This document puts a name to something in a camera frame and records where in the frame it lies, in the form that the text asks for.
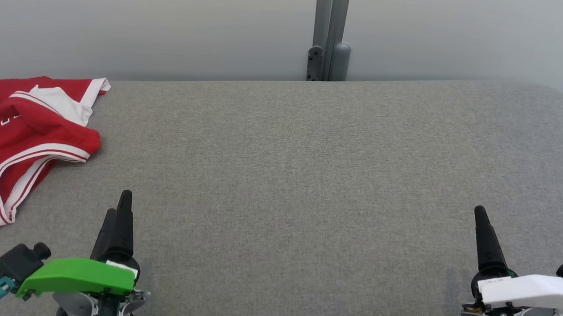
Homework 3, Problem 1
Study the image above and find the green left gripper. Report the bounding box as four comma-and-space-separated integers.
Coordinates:
15, 182, 160, 316

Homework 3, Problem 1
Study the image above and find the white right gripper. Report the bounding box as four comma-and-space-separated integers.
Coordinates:
460, 204, 563, 316

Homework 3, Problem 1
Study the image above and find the red jersey with lettering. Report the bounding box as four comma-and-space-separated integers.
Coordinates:
0, 90, 105, 259

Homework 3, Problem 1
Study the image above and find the grey cylindrical post cap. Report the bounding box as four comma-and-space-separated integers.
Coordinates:
329, 42, 352, 83

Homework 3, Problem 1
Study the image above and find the dark grey hinge bracket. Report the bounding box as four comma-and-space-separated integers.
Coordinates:
306, 46, 325, 82

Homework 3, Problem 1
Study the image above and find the grey metal wall post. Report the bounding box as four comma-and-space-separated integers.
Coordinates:
310, 0, 352, 83

